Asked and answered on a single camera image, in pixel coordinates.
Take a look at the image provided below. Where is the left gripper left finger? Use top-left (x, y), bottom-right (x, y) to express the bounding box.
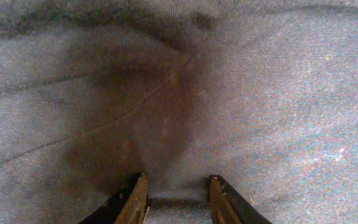
top-left (79, 173), bottom-right (148, 224)

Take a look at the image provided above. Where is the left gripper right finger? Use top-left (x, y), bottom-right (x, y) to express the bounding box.
top-left (208, 175), bottom-right (271, 224)

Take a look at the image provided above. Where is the dark navy t-shirt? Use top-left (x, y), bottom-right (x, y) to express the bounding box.
top-left (0, 1), bottom-right (358, 223)

